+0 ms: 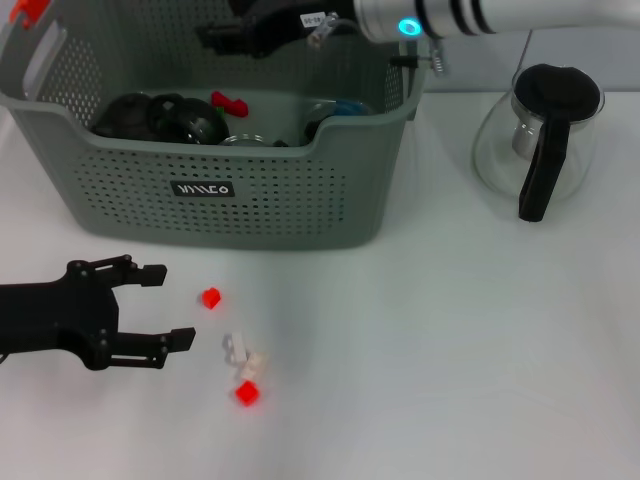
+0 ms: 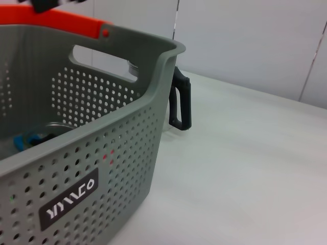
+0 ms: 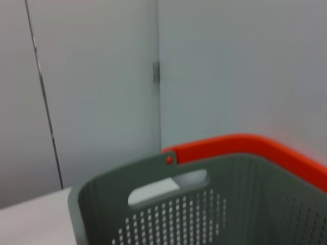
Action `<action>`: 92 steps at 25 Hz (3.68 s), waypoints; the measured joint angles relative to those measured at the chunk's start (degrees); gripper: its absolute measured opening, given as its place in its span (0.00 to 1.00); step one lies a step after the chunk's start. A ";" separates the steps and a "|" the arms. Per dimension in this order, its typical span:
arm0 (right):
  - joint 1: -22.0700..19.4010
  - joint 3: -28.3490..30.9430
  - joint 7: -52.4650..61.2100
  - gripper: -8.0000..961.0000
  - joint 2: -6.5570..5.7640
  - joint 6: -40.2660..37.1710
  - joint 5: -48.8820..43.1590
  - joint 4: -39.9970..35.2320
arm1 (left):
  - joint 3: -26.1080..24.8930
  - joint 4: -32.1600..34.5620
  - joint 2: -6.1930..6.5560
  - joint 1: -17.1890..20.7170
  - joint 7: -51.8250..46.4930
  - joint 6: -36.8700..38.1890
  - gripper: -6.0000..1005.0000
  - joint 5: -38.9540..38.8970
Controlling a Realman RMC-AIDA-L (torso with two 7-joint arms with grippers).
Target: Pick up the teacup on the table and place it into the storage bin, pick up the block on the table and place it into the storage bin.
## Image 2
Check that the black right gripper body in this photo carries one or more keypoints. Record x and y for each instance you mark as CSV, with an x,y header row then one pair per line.
x,y
44,4

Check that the glass teacup black sleeve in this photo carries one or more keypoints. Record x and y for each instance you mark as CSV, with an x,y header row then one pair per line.
x,y
58,127

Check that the blue toy plate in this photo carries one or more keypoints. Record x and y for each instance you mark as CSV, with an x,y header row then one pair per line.
x,y
19,141

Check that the grey-green perforated storage bin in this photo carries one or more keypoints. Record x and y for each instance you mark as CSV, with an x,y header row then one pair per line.
x,y
102,166

